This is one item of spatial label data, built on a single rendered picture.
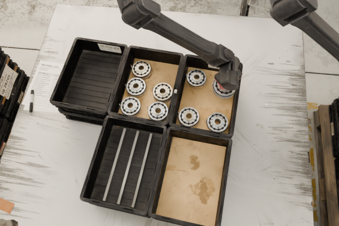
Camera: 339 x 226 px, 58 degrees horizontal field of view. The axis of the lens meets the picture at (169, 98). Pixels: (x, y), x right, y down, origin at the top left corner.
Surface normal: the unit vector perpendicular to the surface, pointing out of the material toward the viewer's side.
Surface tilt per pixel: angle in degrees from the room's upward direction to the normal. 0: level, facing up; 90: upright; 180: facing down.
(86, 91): 0
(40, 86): 0
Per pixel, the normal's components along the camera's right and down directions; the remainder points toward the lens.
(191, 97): -0.05, -0.42
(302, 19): -0.18, 0.88
